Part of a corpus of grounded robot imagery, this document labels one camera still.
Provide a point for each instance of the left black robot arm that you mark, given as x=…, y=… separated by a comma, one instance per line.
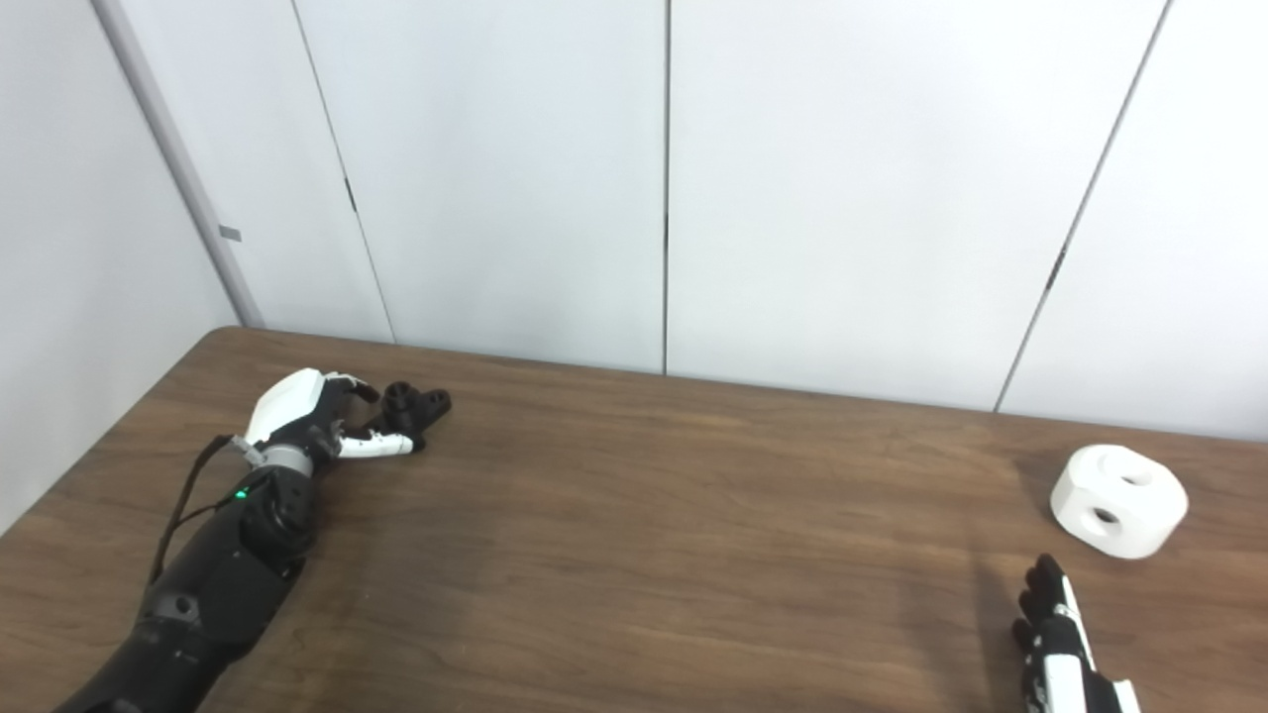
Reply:
x=218, y=584

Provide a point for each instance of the round white piece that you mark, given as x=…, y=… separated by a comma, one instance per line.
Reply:
x=1109, y=490

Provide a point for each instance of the black flanged holder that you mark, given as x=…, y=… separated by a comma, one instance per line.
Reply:
x=421, y=404

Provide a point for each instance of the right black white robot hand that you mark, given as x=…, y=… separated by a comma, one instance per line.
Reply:
x=1062, y=673

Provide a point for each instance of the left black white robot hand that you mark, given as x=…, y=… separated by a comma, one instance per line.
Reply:
x=292, y=396

